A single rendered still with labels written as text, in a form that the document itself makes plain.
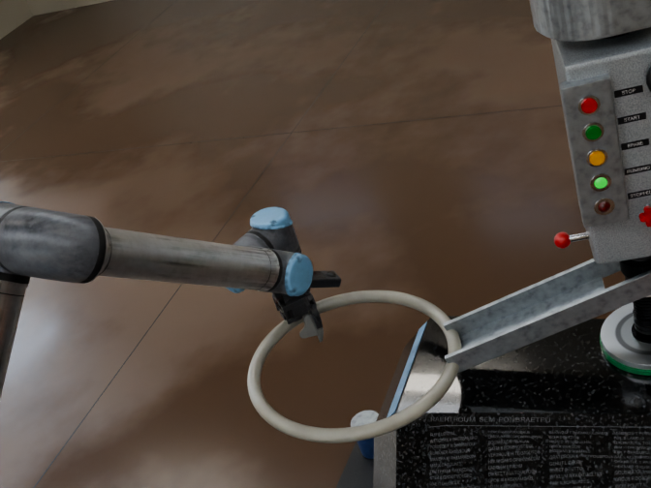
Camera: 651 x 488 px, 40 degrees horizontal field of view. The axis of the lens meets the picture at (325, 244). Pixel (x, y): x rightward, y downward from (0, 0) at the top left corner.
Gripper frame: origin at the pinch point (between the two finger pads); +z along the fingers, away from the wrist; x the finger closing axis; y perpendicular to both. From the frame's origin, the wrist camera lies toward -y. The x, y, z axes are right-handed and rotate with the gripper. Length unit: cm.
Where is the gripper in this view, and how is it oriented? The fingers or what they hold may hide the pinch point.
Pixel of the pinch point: (317, 330)
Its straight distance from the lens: 225.2
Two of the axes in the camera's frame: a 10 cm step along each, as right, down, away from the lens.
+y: -8.7, 4.3, -2.4
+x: 4.3, 4.2, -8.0
